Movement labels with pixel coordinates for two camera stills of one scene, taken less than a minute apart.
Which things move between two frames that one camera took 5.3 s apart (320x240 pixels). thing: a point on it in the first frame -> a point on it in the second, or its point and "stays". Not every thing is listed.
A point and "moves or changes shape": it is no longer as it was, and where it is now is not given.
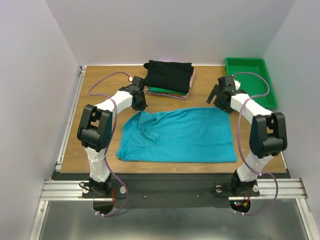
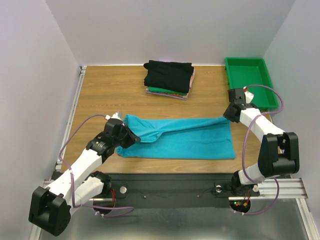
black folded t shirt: [174, 76] stays
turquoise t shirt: [200, 135] moves or changes shape
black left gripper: [143, 106] -> [132, 138]
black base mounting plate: [170, 190] stays
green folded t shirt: [160, 90] stays
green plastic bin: [252, 74] stays
